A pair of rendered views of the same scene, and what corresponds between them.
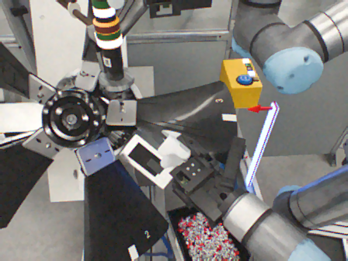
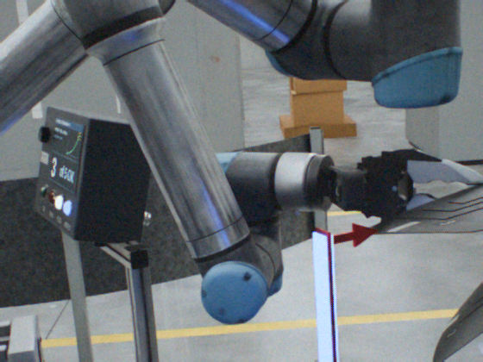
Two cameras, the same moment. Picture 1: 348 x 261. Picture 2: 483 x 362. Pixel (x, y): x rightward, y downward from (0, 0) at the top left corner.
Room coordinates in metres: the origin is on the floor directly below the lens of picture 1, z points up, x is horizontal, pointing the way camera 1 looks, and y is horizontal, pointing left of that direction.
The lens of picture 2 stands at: (1.13, -0.57, 1.39)
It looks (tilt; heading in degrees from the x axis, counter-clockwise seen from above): 15 degrees down; 156
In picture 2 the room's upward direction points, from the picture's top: 4 degrees counter-clockwise
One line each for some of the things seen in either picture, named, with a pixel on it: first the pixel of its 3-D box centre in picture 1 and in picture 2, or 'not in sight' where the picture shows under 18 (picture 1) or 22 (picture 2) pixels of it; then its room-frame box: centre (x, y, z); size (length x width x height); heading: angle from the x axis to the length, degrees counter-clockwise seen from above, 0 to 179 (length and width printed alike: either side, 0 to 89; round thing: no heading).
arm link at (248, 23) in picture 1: (257, 29); (402, 40); (0.51, -0.16, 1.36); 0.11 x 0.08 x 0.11; 11
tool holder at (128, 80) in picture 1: (110, 57); not in sight; (0.47, 0.12, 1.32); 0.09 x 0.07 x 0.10; 39
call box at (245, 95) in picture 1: (238, 84); not in sight; (0.78, -0.23, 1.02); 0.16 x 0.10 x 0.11; 4
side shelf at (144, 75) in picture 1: (113, 85); not in sight; (1.00, 0.26, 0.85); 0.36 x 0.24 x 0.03; 94
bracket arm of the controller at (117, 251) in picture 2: not in sight; (115, 242); (-0.15, -0.29, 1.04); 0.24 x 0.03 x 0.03; 4
